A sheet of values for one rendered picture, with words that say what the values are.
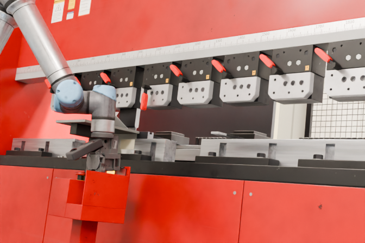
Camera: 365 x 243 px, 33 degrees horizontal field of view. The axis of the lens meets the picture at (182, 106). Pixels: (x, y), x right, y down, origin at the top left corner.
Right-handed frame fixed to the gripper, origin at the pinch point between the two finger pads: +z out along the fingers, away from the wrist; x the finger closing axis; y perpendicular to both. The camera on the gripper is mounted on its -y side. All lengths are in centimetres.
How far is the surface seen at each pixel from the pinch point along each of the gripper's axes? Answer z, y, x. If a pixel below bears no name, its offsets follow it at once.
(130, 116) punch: -30, 35, 32
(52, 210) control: 4.9, -6.9, 12.7
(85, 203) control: 1.6, -5.8, -4.9
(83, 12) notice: -78, 32, 68
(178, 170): -9.6, 23.8, -12.6
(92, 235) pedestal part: 12.2, 2.1, 2.2
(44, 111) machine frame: -38, 43, 120
